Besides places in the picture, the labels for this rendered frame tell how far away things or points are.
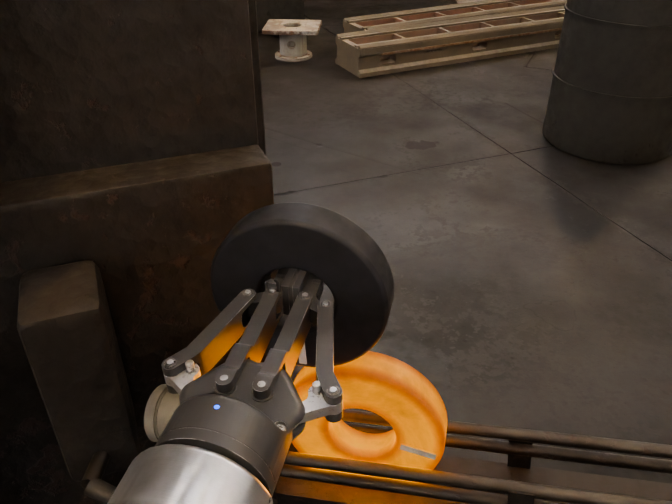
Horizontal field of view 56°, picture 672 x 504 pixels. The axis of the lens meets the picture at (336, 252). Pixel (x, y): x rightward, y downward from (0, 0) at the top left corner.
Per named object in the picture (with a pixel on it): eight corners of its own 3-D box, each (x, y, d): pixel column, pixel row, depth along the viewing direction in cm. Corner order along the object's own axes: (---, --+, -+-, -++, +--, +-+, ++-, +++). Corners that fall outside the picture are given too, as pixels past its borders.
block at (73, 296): (69, 421, 80) (16, 265, 67) (134, 404, 82) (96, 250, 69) (72, 489, 71) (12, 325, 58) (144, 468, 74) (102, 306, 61)
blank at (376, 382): (283, 436, 67) (273, 461, 64) (302, 328, 58) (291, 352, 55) (426, 480, 65) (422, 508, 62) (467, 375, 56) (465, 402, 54)
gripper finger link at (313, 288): (293, 309, 48) (331, 314, 47) (310, 270, 52) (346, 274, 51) (294, 324, 49) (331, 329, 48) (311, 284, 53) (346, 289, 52)
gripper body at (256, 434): (152, 507, 39) (209, 396, 47) (281, 536, 38) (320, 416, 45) (127, 430, 35) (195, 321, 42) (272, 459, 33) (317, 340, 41)
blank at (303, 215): (209, 193, 52) (193, 213, 50) (395, 207, 49) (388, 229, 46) (236, 334, 61) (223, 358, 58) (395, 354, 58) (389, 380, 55)
